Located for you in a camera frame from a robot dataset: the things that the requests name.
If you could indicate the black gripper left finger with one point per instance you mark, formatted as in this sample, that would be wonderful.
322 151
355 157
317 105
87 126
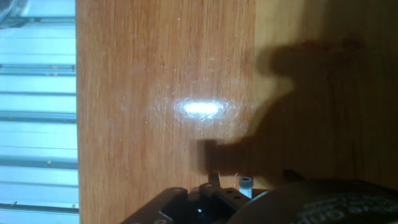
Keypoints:
199 202

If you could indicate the orange wooden board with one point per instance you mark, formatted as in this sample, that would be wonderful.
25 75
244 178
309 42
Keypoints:
233 62

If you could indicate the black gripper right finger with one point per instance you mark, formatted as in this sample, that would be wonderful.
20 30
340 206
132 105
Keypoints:
292 175

